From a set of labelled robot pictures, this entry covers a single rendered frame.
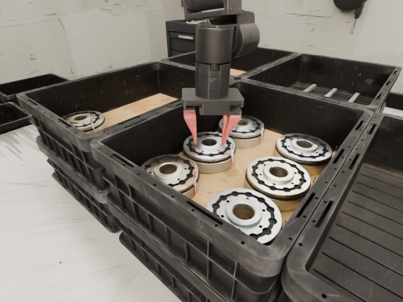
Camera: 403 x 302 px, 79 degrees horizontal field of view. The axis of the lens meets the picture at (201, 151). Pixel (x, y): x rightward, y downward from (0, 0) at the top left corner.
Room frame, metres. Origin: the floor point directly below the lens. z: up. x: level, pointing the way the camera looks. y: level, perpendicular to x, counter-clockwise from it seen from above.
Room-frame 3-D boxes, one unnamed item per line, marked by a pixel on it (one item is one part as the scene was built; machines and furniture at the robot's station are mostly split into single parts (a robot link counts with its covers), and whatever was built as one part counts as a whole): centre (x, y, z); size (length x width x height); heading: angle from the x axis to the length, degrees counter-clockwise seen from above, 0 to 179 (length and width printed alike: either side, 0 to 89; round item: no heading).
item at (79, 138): (0.55, 0.15, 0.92); 0.40 x 0.30 x 0.02; 140
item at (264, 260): (0.36, -0.07, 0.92); 0.40 x 0.30 x 0.02; 140
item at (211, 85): (0.41, -0.02, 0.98); 0.10 x 0.07 x 0.07; 94
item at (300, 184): (0.31, -0.13, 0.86); 0.10 x 0.10 x 0.01
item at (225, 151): (0.41, -0.01, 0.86); 0.10 x 0.10 x 0.01
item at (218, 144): (0.41, -0.01, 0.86); 0.05 x 0.05 x 0.01
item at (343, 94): (0.66, -0.33, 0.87); 0.40 x 0.30 x 0.11; 140
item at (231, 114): (0.41, -0.03, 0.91); 0.07 x 0.07 x 0.09; 4
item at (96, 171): (0.55, 0.15, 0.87); 0.40 x 0.30 x 0.11; 140
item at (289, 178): (0.31, -0.13, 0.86); 0.05 x 0.05 x 0.01
